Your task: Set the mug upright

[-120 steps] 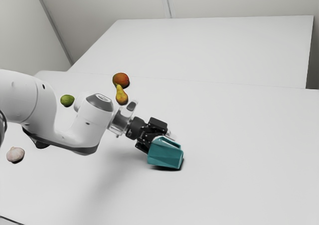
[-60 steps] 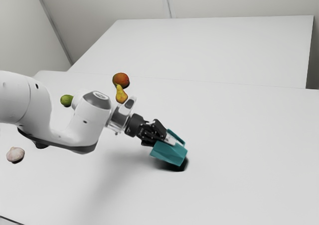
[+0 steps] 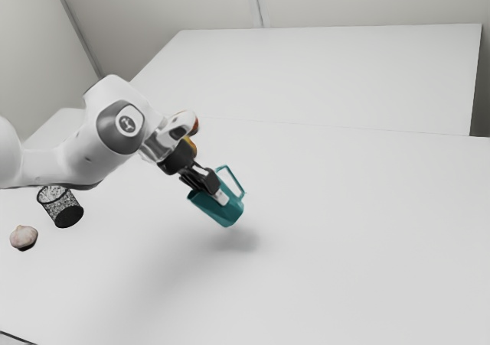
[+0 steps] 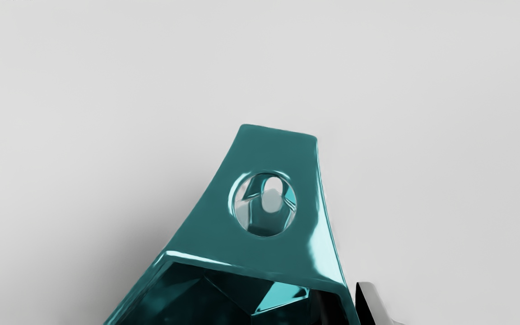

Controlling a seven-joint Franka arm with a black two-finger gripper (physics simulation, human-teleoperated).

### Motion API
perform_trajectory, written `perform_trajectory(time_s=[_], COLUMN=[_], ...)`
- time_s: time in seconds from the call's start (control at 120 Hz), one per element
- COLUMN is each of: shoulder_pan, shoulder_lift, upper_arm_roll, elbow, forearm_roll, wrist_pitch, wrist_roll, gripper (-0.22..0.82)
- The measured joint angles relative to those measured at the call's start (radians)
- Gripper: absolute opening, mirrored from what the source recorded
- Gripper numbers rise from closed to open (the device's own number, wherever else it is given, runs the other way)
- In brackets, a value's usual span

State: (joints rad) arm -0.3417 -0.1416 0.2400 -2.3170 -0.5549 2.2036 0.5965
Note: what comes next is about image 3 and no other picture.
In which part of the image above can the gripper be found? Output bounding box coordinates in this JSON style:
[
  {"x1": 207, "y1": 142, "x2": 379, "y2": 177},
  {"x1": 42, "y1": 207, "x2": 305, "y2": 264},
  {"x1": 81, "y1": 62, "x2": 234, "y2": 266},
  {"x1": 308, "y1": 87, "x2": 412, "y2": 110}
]
[{"x1": 157, "y1": 144, "x2": 230, "y2": 207}]

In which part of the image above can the teal faceted mug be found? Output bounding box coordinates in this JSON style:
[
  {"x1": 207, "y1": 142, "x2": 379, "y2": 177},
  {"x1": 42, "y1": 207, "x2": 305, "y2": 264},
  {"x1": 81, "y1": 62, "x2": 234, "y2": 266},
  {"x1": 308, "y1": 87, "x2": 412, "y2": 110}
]
[{"x1": 186, "y1": 164, "x2": 248, "y2": 229}]

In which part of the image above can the orange red fruit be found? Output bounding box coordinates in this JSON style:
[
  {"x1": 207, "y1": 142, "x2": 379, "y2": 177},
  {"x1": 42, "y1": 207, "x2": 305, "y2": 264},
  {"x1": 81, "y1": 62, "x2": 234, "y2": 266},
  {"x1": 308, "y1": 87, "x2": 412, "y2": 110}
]
[{"x1": 178, "y1": 110, "x2": 201, "y2": 155}]

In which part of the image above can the black mesh pen holder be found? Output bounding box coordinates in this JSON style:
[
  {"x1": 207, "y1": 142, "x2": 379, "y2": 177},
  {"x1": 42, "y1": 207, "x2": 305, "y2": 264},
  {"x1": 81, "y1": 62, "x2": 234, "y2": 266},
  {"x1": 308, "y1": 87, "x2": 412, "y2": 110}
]
[{"x1": 36, "y1": 184, "x2": 85, "y2": 229}]

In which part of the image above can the pale garlic bulb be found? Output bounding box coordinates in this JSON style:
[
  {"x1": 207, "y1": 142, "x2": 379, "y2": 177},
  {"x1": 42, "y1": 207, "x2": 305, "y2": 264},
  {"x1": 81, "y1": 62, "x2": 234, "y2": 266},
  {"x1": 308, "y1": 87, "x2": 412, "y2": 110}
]
[{"x1": 8, "y1": 224, "x2": 40, "y2": 252}]

